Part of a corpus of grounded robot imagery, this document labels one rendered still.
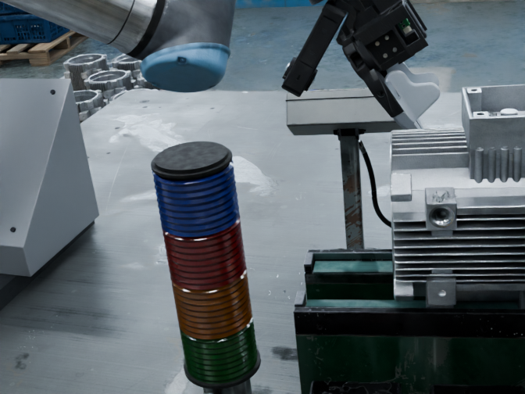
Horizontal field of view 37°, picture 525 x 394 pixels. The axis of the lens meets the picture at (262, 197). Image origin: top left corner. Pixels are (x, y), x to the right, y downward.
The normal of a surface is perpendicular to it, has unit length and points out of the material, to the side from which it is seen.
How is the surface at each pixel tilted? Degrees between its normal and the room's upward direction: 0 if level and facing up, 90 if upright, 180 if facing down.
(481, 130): 90
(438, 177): 36
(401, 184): 45
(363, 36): 90
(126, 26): 107
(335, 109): 57
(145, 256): 0
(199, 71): 137
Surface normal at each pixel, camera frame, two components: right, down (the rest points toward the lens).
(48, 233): 0.94, 0.06
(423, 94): -0.14, 0.48
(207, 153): -0.10, -0.90
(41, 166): -0.30, -0.36
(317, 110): -0.19, -0.13
